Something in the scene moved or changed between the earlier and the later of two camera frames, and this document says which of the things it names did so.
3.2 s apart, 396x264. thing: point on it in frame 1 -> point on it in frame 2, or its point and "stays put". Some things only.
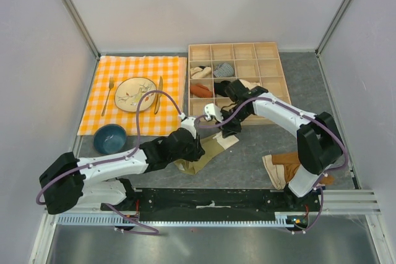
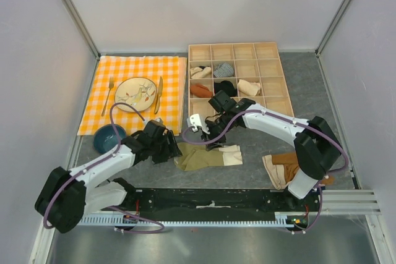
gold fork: [111, 83] stays put
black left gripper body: [191, 153] -> [155, 145]
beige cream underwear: [276, 172] stays put
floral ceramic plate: [129, 91] stays put
